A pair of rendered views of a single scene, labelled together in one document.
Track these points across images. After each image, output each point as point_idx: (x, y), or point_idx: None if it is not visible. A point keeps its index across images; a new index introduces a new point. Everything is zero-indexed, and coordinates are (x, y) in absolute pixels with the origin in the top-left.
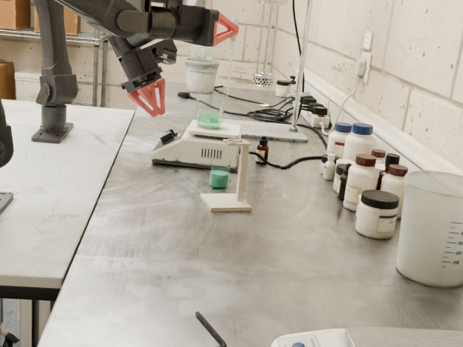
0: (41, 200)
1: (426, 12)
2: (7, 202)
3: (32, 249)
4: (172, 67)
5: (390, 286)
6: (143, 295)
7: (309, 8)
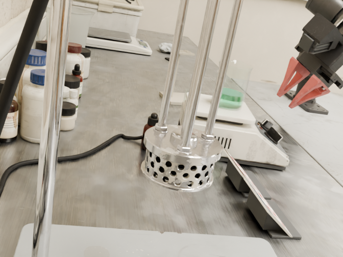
0: (291, 109)
1: None
2: (301, 104)
3: (255, 86)
4: None
5: (93, 59)
6: None
7: None
